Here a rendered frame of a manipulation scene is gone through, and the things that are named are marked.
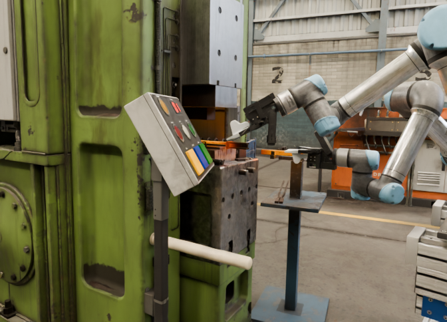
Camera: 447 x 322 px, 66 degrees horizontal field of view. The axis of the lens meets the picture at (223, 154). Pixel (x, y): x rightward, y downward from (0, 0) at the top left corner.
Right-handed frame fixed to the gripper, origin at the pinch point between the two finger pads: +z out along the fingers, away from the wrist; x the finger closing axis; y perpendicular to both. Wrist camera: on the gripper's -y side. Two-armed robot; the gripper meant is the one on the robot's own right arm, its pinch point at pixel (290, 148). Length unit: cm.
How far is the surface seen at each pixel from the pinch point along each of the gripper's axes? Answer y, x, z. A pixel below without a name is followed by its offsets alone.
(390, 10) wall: -256, 770, 45
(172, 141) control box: -7, -70, 8
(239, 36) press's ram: -51, 8, 31
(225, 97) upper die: -21.7, -3.4, 30.7
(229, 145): 0.5, -0.9, 29.4
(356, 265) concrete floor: 100, 129, -11
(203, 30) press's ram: -49, -17, 34
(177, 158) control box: -2, -70, 7
